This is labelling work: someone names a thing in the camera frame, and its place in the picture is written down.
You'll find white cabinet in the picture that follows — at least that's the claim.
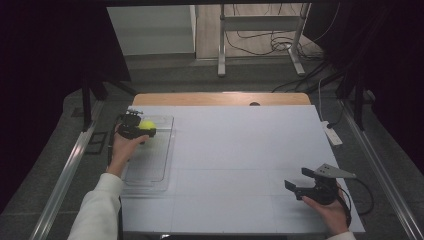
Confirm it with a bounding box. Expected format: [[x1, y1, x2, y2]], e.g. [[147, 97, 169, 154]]
[[106, 4, 198, 57]]

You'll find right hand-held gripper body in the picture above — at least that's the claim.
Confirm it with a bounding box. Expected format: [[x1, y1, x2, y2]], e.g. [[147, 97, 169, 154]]
[[294, 162, 357, 206]]

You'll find person's right hand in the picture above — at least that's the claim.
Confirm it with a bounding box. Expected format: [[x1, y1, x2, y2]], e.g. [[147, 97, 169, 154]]
[[301, 185, 351, 236]]

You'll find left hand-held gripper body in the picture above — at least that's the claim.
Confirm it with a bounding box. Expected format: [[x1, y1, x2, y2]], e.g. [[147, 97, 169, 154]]
[[117, 108, 146, 141]]

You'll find black floor cables bundle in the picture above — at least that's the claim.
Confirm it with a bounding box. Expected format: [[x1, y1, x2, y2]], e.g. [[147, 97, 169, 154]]
[[223, 3, 342, 62]]

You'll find black metal stand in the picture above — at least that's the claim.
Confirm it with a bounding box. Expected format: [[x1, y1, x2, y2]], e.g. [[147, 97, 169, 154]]
[[335, 64, 368, 132], [80, 74, 138, 132]]

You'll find person's left hand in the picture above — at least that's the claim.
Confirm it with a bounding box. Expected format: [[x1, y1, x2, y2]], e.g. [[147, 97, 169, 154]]
[[106, 123, 150, 178]]

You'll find white power strip cable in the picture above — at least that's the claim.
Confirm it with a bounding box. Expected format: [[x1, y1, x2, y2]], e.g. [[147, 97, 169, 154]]
[[317, 77, 327, 123]]

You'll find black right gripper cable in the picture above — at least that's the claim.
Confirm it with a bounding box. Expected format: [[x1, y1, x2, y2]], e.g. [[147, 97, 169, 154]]
[[337, 177, 375, 228]]

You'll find yellow tennis ball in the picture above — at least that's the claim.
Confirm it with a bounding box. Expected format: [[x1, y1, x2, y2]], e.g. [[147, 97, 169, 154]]
[[138, 119, 157, 131]]

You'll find aluminium rail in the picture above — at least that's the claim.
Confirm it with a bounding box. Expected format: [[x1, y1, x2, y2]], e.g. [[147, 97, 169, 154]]
[[29, 99, 105, 240], [337, 98, 424, 240]]

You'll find grey metal desk frame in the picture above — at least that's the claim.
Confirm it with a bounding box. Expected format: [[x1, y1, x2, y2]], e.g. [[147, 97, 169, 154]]
[[217, 3, 312, 78]]

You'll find white table cover sheet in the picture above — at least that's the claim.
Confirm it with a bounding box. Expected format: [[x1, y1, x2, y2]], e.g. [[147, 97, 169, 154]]
[[120, 105, 366, 234]]

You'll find black plugged cable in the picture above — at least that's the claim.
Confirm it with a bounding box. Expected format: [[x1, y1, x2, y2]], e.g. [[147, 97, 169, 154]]
[[327, 103, 346, 130]]

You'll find clear plastic tray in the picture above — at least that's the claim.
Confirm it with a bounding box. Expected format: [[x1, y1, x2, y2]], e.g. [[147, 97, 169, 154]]
[[121, 114, 176, 193]]

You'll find dark curtain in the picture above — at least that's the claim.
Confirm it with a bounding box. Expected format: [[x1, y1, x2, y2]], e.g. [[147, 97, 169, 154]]
[[303, 0, 424, 168], [0, 0, 132, 214]]

